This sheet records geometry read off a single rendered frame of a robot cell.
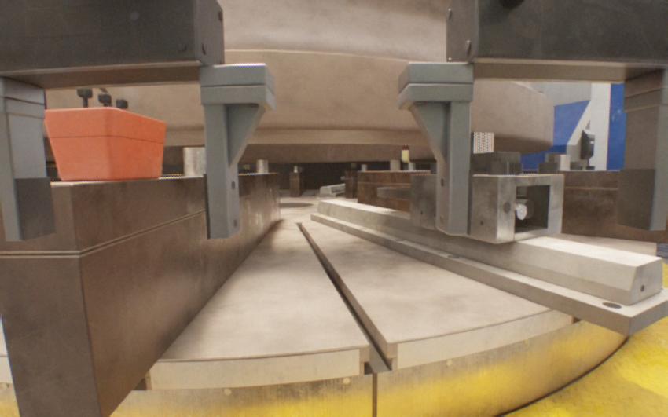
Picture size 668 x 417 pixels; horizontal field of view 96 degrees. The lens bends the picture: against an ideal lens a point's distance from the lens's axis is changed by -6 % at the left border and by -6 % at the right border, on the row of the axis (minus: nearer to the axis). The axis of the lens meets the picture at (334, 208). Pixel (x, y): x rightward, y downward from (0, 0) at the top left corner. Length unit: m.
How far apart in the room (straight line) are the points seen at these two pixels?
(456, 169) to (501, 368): 0.90
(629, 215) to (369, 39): 1.30
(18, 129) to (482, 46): 0.29
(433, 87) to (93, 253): 0.53
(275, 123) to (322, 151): 4.49
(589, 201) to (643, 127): 2.00
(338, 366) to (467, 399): 0.40
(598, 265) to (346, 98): 0.92
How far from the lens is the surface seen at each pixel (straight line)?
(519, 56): 0.22
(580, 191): 2.29
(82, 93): 0.74
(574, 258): 1.11
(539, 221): 1.35
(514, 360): 1.10
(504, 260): 1.22
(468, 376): 1.00
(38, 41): 0.26
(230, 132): 0.21
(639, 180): 0.29
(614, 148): 5.59
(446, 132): 0.21
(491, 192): 1.12
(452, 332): 0.87
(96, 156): 0.69
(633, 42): 0.26
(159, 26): 0.22
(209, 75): 0.21
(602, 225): 2.30
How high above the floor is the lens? 0.70
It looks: 7 degrees down
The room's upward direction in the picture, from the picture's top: 1 degrees counter-clockwise
